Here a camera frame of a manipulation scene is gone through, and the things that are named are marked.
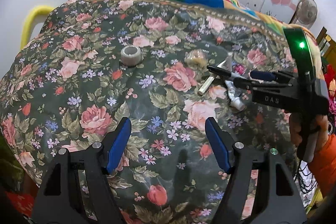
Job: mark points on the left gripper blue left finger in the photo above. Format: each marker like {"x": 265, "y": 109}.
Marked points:
{"x": 116, "y": 143}

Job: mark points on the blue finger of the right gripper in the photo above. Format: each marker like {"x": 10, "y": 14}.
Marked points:
{"x": 279, "y": 77}
{"x": 223, "y": 73}

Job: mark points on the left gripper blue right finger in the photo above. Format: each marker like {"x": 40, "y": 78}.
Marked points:
{"x": 221, "y": 144}

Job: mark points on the black grey marker pen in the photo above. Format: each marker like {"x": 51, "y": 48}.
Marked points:
{"x": 247, "y": 84}

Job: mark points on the white toothpaste tube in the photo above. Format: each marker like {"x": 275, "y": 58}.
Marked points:
{"x": 234, "y": 96}

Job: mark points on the grey tape roll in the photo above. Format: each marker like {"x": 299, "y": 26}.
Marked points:
{"x": 131, "y": 56}

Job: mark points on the person's right hand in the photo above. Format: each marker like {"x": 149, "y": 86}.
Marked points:
{"x": 320, "y": 122}

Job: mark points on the white disposable razor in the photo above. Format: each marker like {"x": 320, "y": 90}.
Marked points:
{"x": 226, "y": 64}

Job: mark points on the clear plastic wrapper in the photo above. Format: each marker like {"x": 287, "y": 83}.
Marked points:
{"x": 196, "y": 59}

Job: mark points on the standing electric fan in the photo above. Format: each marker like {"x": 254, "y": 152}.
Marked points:
{"x": 306, "y": 13}

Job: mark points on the dark floral bedspread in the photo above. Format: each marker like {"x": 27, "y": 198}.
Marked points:
{"x": 67, "y": 89}

